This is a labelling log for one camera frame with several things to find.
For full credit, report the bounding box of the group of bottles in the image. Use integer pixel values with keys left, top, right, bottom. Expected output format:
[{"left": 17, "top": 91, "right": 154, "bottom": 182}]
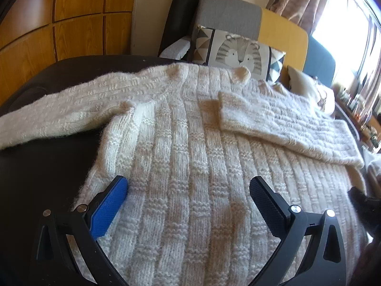
[{"left": 335, "top": 83, "right": 381, "bottom": 149}]

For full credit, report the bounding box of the deer print pillow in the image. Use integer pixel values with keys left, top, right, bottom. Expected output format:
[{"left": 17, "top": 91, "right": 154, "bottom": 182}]
[{"left": 286, "top": 66, "right": 336, "bottom": 114}]

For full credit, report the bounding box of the cream knit sweater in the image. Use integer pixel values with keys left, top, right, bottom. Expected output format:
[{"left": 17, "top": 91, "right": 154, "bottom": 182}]
[{"left": 0, "top": 64, "right": 370, "bottom": 286}]

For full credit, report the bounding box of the black rolled mat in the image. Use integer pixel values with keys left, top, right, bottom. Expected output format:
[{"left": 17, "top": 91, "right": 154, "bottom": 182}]
[{"left": 158, "top": 0, "right": 205, "bottom": 58}]

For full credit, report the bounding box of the window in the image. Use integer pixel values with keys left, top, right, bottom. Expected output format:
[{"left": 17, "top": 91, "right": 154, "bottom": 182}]
[{"left": 312, "top": 0, "right": 381, "bottom": 85}]

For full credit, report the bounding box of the tiger print pillow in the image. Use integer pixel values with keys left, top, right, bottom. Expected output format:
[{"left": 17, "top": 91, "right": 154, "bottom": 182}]
[{"left": 192, "top": 25, "right": 287, "bottom": 83}]

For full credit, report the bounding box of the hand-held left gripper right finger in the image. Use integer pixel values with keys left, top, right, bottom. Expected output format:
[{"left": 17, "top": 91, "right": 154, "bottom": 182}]
[{"left": 249, "top": 176, "right": 347, "bottom": 286}]

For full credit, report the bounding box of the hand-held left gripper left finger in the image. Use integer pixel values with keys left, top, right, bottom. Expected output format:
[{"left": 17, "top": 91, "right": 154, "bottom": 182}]
[{"left": 30, "top": 175, "right": 128, "bottom": 286}]

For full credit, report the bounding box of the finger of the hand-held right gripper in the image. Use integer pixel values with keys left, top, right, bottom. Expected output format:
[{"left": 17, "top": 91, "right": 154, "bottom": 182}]
[{"left": 348, "top": 186, "right": 381, "bottom": 236}]

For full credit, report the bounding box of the patterned beige curtain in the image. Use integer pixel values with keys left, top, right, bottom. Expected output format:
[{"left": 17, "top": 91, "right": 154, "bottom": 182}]
[{"left": 266, "top": 0, "right": 333, "bottom": 35}]

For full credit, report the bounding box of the grey yellow blue sofa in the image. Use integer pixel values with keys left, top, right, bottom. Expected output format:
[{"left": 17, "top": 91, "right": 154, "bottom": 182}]
[{"left": 159, "top": 0, "right": 337, "bottom": 91}]

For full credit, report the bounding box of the wooden side table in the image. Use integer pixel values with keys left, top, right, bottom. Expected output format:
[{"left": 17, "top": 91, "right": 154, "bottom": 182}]
[{"left": 336, "top": 103, "right": 381, "bottom": 155}]

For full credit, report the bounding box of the wooden wardrobe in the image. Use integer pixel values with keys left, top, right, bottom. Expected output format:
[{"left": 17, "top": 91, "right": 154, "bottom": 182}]
[{"left": 0, "top": 0, "right": 140, "bottom": 66}]

